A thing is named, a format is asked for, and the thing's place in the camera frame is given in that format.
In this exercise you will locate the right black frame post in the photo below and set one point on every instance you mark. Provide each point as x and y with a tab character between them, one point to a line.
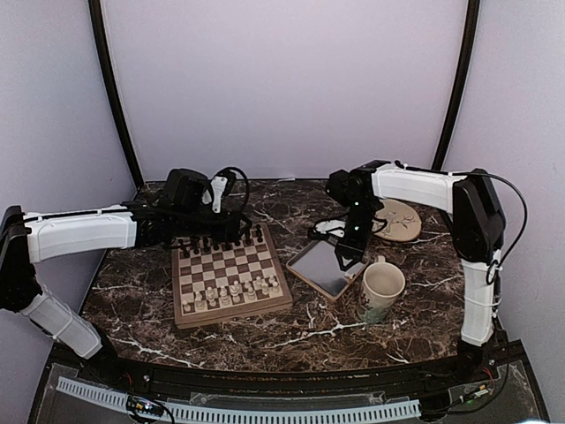
456	96

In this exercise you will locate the white bishop chess piece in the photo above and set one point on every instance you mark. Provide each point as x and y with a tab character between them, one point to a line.
224	297

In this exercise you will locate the black frame post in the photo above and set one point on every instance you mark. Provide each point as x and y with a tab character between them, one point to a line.
110	84
456	96

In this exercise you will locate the left black frame post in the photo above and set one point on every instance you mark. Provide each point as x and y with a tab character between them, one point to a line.
110	84

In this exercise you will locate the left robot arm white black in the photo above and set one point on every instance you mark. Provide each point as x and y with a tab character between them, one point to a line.
28	239

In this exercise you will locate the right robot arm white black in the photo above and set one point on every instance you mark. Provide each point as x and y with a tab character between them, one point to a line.
476	224

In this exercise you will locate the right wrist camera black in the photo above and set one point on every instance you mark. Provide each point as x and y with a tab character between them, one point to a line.
338	187

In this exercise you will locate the metal tray wood rim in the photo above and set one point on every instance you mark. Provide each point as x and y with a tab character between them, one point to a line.
317	266

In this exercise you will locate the dark chess piece far left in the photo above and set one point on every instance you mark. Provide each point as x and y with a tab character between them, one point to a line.
182	247

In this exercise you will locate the white chess piece tall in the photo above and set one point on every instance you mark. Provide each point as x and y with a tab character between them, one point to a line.
235	292

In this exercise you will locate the wooden chess board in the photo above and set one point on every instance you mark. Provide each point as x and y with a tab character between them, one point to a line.
219	268

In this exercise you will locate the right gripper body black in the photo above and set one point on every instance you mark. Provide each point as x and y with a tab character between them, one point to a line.
363	215

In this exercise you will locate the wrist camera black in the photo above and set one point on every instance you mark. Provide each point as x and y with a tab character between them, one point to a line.
338	187
185	188

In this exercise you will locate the black front rail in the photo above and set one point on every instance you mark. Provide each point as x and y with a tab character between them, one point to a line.
308	365

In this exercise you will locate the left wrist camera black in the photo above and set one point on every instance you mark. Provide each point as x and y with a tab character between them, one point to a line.
185	188

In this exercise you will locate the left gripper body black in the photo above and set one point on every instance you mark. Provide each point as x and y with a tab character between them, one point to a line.
189	224

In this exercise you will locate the white slotted cable duct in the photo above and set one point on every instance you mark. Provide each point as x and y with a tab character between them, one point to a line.
217	410

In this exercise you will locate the beige decorated ceramic plate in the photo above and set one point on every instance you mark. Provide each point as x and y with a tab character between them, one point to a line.
397	221

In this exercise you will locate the ceramic mug shell print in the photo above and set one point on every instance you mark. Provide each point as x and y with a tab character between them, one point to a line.
382	284

